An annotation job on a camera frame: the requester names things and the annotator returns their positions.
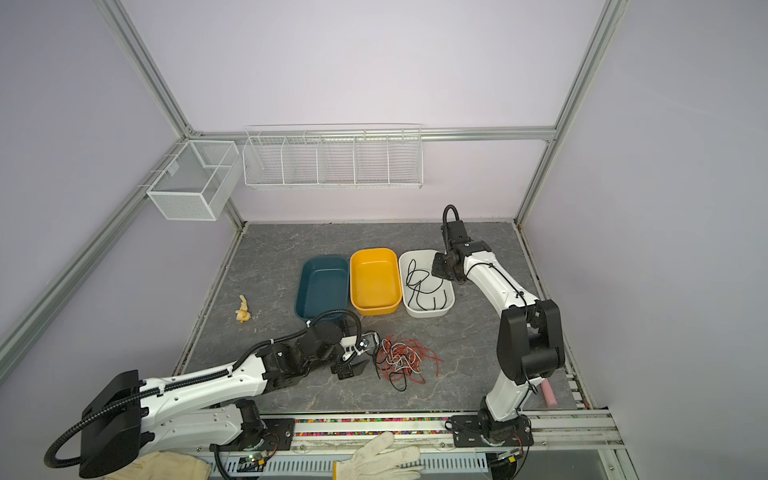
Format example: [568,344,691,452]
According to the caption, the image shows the white wire shelf basket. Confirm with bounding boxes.
[242,123,424,189]

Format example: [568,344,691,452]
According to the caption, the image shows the white mesh box basket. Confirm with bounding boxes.
[147,140,243,221]

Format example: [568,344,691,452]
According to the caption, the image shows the teal plastic bin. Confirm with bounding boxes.
[295,256,350,321]

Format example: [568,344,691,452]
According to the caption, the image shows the white plastic bin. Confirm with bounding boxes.
[398,249,455,319]

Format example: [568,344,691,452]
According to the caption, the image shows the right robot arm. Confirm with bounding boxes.
[431,218,566,448]

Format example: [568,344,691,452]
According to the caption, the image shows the left work glove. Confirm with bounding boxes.
[105,452,212,480]

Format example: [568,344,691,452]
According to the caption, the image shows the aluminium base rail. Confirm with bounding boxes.
[205,410,627,479]

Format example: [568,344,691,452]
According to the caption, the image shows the yellow toy figure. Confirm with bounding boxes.
[235,295,252,324]

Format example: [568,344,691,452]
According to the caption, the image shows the yellow plastic bin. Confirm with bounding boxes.
[350,248,403,316]

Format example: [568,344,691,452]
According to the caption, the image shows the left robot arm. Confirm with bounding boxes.
[44,318,380,479]

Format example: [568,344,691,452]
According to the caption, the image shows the right work glove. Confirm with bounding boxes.
[332,431,423,480]

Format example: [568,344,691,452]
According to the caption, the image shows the work glove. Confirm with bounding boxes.
[332,431,423,480]
[105,452,212,480]

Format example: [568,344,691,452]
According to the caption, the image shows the black cable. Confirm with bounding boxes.
[404,257,452,313]

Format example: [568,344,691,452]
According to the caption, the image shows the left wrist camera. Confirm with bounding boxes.
[340,331,381,358]

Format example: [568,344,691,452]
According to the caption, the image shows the red cables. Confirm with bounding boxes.
[371,334,445,392]

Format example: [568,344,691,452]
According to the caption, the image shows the purple object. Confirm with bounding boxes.
[539,379,559,409]

